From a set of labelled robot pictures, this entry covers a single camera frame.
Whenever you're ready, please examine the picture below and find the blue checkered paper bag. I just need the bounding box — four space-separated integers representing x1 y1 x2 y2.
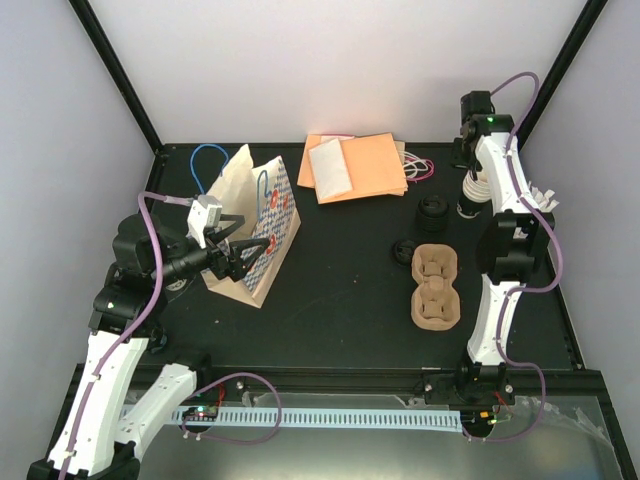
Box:
191 144 301 308

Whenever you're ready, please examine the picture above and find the stack of paper cups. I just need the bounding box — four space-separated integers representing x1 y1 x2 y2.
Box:
457 171 491 219

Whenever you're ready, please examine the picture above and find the single black cup lid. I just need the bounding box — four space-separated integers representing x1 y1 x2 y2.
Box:
391 239 417 266

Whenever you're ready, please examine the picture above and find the brown cardboard cup carrier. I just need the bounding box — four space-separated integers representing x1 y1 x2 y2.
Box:
411 244 461 332

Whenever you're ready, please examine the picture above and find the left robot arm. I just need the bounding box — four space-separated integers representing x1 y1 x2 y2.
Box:
27 213 269 479

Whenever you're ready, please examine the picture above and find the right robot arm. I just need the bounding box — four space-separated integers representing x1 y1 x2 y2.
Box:
454 90 555 404

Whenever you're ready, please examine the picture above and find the white paper cup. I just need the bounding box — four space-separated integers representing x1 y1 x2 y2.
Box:
165 279 188 292

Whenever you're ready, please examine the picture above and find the stack of black lids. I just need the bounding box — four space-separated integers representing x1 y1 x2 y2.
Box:
415 195 449 233

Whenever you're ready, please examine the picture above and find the jar of wrapped straws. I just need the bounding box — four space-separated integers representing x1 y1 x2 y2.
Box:
529 183 559 213

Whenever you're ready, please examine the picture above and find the stack of orange paper bags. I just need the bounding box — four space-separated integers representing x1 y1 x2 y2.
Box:
297 133 430 204

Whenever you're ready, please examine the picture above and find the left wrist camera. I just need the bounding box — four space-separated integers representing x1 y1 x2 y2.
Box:
187 194 222 249

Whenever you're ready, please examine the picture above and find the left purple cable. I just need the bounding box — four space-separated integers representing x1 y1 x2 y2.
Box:
57 191 201 480

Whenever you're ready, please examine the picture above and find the white slotted cable duct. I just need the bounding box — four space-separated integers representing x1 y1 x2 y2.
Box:
167 406 462 433

